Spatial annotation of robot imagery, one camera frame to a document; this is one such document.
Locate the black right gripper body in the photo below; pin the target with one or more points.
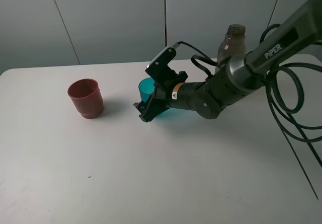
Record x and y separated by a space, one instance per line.
182 93

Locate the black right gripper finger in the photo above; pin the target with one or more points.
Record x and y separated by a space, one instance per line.
141 106

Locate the teal translucent plastic cup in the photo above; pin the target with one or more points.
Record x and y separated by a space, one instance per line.
148 93

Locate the smoky clear plastic bottle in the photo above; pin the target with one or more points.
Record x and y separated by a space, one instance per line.
233 43

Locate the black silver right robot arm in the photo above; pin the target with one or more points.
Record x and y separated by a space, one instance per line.
237 77

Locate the red plastic cup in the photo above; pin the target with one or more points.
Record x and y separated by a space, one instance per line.
86 97

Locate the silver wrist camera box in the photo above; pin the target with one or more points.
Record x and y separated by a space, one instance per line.
165 56

